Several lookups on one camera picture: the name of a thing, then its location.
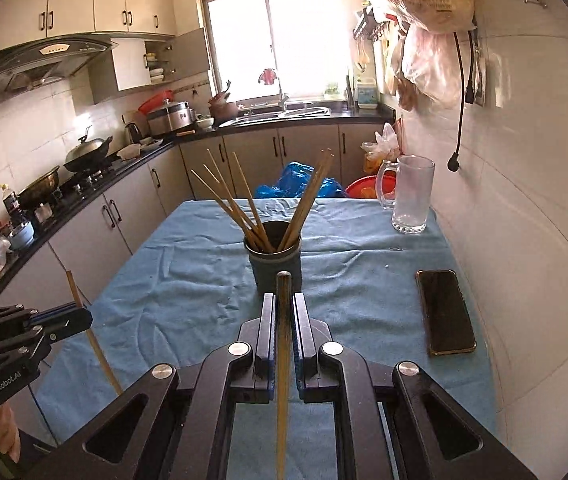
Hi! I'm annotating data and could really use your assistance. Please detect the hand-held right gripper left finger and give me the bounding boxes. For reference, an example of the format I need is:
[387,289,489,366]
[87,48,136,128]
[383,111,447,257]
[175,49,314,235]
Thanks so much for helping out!
[19,292,277,480]

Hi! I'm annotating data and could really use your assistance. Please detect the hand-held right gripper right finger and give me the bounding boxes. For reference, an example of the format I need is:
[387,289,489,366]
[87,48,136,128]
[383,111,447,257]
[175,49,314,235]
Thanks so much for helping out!
[291,292,540,480]

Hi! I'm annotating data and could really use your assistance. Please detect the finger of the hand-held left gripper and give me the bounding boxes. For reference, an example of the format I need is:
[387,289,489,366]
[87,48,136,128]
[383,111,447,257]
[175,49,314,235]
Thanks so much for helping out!
[24,302,83,322]
[39,309,94,346]

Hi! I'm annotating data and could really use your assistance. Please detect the long wooden chopstick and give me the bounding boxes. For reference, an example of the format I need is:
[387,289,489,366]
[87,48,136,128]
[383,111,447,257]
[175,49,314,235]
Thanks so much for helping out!
[65,270,124,396]
[275,271,294,480]

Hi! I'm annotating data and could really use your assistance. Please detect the dark grey utensil cup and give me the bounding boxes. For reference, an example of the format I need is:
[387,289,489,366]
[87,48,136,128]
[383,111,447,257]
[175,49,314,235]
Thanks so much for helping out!
[243,220,303,295]

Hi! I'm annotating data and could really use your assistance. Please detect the group of wooden chopsticks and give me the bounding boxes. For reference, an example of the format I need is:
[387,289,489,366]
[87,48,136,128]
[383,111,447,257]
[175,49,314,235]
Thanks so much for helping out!
[190,148,335,253]

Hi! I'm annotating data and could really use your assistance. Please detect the person's left hand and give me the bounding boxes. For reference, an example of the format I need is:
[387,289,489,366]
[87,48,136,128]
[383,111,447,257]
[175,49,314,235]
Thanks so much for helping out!
[0,402,22,463]

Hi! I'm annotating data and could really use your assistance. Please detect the pale blue cup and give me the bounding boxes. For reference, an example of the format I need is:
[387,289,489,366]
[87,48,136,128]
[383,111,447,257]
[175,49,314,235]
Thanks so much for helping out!
[8,222,36,251]

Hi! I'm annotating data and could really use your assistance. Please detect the blue towel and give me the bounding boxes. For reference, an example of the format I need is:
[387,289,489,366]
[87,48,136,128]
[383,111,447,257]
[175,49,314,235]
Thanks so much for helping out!
[34,197,497,480]

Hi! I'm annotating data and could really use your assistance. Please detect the dark sauce bottle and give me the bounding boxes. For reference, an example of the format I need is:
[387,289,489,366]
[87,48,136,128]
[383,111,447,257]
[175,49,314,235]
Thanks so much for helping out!
[0,183,22,221]

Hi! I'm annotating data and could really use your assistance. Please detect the brass coloured pot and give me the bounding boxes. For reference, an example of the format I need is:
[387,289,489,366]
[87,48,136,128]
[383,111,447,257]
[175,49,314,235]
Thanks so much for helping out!
[16,166,61,208]

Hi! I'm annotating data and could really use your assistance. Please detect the gas stove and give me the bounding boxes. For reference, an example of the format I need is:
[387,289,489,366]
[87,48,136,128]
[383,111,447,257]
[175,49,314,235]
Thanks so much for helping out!
[54,162,117,196]

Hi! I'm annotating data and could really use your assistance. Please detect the kitchen base cabinets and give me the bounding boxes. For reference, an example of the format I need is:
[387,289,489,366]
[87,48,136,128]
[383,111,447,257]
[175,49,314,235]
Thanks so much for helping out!
[0,122,395,311]

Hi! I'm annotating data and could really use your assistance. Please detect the black smartphone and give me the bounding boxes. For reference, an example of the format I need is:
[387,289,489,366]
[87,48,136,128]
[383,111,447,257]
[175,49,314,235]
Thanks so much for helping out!
[415,269,477,357]

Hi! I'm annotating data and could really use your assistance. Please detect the blue plastic bag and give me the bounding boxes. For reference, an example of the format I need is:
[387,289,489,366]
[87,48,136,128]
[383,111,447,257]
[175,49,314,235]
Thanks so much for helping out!
[255,161,349,200]

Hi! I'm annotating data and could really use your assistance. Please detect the red plastic basin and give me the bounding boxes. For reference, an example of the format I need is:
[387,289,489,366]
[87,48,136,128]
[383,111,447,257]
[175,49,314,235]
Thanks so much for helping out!
[346,175,397,201]

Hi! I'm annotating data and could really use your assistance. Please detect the black wok with lid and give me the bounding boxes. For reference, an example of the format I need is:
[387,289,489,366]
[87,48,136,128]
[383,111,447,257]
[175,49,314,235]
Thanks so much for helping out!
[63,132,115,173]

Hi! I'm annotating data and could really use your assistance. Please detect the clear glass mug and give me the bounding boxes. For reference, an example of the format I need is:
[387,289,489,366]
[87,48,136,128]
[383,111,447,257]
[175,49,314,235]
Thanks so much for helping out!
[375,155,436,235]

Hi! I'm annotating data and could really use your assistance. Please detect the plastic bag with orange contents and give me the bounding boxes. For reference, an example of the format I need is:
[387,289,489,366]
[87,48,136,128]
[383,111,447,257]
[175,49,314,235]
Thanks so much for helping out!
[361,122,401,176]

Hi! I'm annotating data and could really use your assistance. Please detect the steel kitchen sink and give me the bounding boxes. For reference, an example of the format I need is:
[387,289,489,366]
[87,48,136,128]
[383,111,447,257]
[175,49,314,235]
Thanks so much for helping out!
[219,102,332,128]

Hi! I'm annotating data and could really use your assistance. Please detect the steel rice cooker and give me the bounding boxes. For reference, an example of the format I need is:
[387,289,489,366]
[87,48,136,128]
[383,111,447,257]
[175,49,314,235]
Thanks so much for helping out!
[146,101,195,137]

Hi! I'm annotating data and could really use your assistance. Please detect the black kitchen countertop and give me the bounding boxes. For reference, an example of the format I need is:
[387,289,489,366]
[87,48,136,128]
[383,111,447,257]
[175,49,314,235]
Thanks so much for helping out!
[0,105,396,311]

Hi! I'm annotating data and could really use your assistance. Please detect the brown clay pot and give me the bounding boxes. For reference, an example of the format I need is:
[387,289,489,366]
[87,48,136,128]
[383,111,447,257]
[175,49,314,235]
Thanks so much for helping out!
[208,91,239,122]

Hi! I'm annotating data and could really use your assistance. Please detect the red bowl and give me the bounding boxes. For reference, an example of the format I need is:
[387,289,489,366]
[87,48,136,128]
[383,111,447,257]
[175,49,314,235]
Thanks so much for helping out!
[138,91,174,116]

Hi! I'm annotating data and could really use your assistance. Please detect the steel faucet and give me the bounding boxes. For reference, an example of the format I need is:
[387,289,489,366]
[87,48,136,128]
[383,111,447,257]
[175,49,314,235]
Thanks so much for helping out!
[276,72,291,112]

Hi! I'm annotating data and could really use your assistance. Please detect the white detergent jug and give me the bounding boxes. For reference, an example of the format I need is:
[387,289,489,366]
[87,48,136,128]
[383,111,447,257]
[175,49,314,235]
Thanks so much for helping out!
[356,77,379,110]

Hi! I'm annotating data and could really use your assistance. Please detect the range hood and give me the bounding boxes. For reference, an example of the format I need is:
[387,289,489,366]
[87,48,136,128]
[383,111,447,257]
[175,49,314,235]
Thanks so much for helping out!
[0,35,119,116]

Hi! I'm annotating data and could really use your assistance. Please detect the stack of dishes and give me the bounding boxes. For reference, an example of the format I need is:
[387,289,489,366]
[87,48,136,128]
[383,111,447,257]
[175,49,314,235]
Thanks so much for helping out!
[146,52,167,84]

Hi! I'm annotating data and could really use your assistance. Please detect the kitchen window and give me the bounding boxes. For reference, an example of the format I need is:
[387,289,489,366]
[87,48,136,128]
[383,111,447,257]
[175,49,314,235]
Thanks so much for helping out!
[199,0,365,106]

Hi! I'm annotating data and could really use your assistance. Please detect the pale pink hanging plastic bag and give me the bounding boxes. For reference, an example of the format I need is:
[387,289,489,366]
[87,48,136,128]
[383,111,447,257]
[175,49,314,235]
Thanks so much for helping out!
[396,25,465,111]

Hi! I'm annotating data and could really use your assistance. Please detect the hanging utensil rack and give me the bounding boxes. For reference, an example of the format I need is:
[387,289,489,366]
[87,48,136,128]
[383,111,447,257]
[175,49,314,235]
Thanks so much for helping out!
[354,5,395,43]

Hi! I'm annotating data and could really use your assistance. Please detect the black power cable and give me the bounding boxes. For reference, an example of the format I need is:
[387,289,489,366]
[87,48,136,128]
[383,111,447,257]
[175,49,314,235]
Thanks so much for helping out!
[446,30,480,173]

